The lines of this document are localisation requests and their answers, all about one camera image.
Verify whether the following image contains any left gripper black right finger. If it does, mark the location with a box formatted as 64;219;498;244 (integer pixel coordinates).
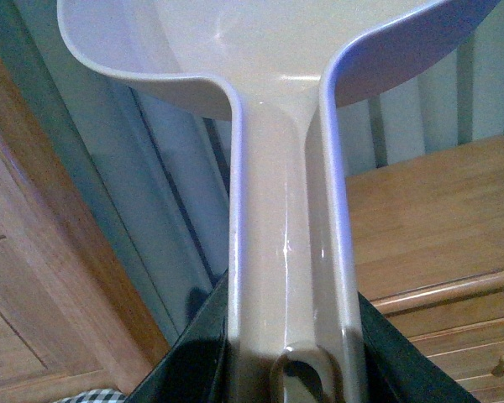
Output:
359;295;477;403

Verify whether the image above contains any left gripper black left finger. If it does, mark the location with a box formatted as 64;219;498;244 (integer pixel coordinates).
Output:
128;275;228;402

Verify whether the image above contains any beige plastic dustpan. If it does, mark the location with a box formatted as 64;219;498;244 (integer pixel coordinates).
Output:
57;1;495;402

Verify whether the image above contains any black white checkered bedsheet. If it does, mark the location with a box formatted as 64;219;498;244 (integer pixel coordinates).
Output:
54;389;127;403

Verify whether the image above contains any wooden nightstand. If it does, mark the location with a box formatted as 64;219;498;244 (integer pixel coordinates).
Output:
347;136;504;402

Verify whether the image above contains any wooden bed headboard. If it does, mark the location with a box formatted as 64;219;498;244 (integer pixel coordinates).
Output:
0;58;169;402

